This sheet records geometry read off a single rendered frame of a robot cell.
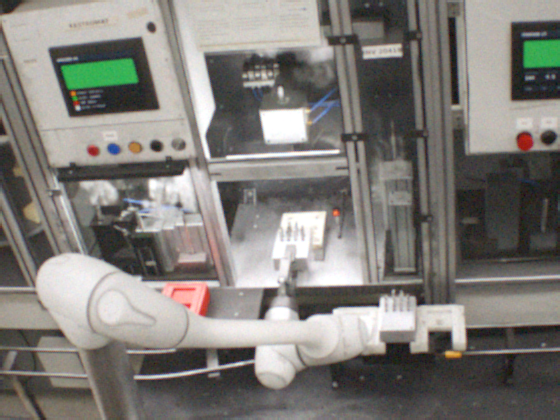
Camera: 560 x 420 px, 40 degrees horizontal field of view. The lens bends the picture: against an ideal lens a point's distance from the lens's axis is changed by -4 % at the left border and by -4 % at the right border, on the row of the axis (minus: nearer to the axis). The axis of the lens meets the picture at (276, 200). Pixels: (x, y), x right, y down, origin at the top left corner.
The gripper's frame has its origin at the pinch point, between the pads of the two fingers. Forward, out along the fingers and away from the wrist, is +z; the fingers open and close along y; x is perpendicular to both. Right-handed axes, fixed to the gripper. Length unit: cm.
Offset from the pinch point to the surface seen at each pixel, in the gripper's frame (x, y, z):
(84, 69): 43, 63, 4
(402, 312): -30.3, -9.6, -11.5
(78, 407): 108, -105, 19
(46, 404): 124, -105, 19
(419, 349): -34.7, -16.0, -19.2
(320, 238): -6.1, -6.7, 15.4
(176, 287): 34.2, -6.8, -3.3
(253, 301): 12.2, -12.1, -4.2
